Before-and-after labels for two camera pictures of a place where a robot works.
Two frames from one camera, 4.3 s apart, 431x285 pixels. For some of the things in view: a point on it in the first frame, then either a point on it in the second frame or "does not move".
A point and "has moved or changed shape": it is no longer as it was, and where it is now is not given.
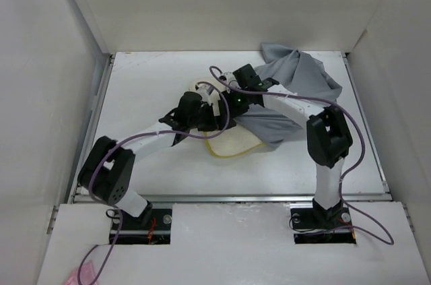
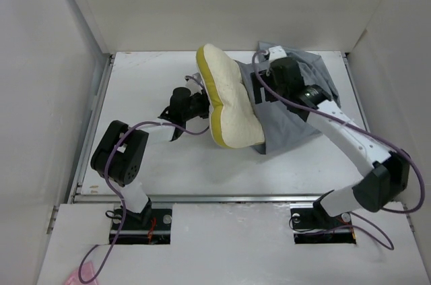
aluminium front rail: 237,199 does not move
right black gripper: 230,108 to 256,88
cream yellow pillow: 238,139 has moved or changed shape
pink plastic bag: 87,275 does not move
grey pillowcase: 291,71 has moved or changed shape
